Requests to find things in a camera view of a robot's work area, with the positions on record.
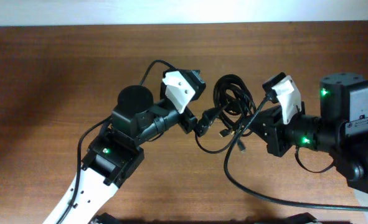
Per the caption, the camera cable black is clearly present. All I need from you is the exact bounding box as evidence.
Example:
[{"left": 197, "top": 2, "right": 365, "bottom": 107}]
[
  {"left": 55, "top": 59, "right": 177, "bottom": 224},
  {"left": 223, "top": 95, "right": 368, "bottom": 214}
]

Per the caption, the right camera cable black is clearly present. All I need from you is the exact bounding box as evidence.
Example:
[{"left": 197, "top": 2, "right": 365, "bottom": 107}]
[{"left": 223, "top": 95, "right": 368, "bottom": 214}]

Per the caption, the left camera cable black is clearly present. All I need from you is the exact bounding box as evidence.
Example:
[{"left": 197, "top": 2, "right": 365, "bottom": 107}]
[{"left": 55, "top": 59, "right": 177, "bottom": 224}]

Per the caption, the black USB cable bundle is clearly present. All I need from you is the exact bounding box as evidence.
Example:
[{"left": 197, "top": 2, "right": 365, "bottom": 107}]
[{"left": 212, "top": 73, "right": 258, "bottom": 155}]

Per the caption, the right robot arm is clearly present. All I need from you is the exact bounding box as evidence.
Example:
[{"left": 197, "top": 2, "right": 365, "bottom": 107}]
[{"left": 250, "top": 72, "right": 368, "bottom": 207}]

